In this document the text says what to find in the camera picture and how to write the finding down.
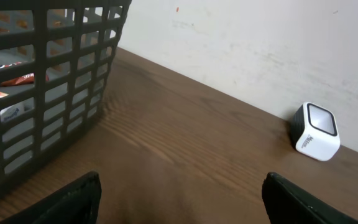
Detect white barcode scanner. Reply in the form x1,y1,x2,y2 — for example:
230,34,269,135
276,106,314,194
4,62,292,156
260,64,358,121
290,102,341,161

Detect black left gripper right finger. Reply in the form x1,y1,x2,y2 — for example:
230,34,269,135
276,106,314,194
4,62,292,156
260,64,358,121
262,172,358,224

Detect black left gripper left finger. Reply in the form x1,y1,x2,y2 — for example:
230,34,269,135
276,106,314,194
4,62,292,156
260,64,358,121
0,171,102,224

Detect orange chocolate bar wrapper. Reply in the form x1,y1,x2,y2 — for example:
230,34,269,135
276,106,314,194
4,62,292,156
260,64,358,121
0,62,35,87

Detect dark grey plastic basket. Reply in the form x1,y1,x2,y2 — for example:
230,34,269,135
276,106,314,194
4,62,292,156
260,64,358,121
0,1,131,198

